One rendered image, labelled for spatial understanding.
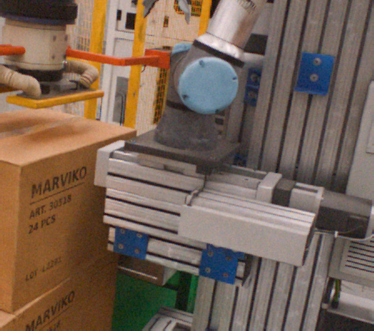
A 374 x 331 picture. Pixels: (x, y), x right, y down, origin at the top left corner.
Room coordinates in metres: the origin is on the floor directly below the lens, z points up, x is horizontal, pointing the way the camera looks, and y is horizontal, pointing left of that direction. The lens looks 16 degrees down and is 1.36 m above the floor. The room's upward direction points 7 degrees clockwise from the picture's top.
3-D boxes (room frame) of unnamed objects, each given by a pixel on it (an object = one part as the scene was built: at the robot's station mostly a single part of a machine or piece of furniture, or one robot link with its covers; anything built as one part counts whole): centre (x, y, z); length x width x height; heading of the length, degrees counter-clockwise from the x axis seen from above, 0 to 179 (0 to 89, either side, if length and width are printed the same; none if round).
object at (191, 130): (1.41, -0.08, 1.09); 0.15 x 0.15 x 0.10
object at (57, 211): (1.73, 0.35, 0.74); 0.60 x 0.40 x 0.40; 155
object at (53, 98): (1.69, 0.27, 1.07); 0.34 x 0.10 x 0.05; 155
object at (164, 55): (1.89, -0.01, 1.18); 0.09 x 0.08 x 0.05; 65
